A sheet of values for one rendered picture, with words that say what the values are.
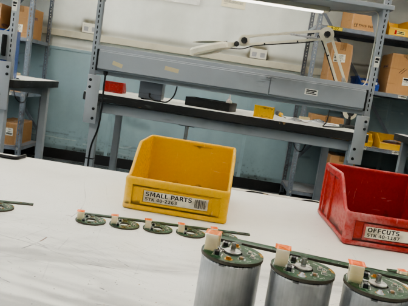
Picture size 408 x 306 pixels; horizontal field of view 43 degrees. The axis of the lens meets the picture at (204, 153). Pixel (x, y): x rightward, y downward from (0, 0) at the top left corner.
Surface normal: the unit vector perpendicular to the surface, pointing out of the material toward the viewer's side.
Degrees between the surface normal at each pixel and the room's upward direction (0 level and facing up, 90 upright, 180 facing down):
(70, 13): 90
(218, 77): 90
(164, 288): 0
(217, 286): 90
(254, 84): 90
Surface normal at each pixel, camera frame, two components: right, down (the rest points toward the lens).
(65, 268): 0.15, -0.98
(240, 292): 0.33, 0.18
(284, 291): -0.65, 0.00
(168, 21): -0.04, 0.13
